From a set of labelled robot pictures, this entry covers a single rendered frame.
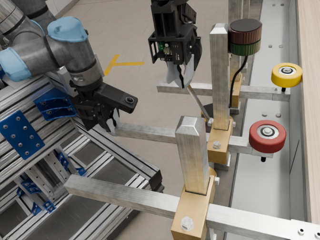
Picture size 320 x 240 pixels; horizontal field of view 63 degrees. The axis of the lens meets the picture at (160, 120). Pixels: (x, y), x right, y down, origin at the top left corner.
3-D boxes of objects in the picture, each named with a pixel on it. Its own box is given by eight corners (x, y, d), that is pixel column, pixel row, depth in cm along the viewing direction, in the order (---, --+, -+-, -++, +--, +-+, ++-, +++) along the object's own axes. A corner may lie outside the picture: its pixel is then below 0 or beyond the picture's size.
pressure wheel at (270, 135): (245, 170, 67) (247, 140, 59) (248, 146, 72) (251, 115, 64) (279, 175, 64) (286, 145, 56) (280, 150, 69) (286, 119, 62)
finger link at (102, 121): (110, 124, 79) (101, 102, 73) (115, 124, 78) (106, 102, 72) (103, 135, 76) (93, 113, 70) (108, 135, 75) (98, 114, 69)
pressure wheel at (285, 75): (282, 111, 79) (288, 80, 71) (262, 98, 85) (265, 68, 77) (301, 100, 81) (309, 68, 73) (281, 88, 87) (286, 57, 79)
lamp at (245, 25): (226, 116, 63) (226, 32, 49) (230, 101, 67) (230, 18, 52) (252, 118, 61) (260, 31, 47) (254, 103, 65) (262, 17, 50)
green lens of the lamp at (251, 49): (226, 55, 52) (226, 45, 50) (231, 40, 56) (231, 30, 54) (259, 56, 50) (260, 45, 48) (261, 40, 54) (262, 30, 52)
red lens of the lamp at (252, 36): (226, 44, 50) (226, 33, 49) (231, 29, 54) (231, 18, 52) (260, 44, 48) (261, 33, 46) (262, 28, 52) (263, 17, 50)
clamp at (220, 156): (206, 161, 68) (205, 149, 65) (215, 125, 77) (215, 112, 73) (228, 165, 66) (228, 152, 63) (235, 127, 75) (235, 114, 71)
